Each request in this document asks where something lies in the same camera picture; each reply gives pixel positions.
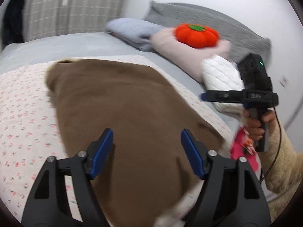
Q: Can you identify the cream fleece sleeve forearm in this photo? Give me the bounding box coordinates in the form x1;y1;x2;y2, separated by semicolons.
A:
258;120;303;222

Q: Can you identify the person right hand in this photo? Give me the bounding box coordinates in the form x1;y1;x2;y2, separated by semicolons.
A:
243;109;277;141

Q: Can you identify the white quilted folded blanket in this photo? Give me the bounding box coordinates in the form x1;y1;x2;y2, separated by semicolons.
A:
201;54;246;115

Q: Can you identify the red plastic stool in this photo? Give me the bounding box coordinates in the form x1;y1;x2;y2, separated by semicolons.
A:
230;127;259;173

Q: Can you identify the grey quilted pillow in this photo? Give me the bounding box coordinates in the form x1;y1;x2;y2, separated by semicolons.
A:
144;1;271;65

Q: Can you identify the cherry print white sheet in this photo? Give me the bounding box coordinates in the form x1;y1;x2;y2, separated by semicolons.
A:
1;55;234;222

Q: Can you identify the pink pillow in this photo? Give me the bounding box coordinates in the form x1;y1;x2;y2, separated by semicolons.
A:
151;28;231;84

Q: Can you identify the orange pumpkin plush cushion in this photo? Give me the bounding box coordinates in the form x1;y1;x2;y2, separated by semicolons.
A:
174;24;220;49

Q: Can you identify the blue-grey folded blanket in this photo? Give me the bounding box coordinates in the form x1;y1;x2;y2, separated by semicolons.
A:
105;18;164;52

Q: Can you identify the light grey bed blanket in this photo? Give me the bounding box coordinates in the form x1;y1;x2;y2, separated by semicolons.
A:
1;33;238;133

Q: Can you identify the dark hanging garment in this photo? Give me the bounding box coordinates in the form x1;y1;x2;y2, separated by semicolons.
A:
1;0;25;48

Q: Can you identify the grey dotted curtain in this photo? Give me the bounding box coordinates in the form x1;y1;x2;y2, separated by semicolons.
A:
23;0;125;42

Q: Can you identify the wall socket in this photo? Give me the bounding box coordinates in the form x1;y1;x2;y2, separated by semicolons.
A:
279;75;289;88

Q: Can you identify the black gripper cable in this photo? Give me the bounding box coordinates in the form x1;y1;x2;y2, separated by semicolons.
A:
259;107;283;183

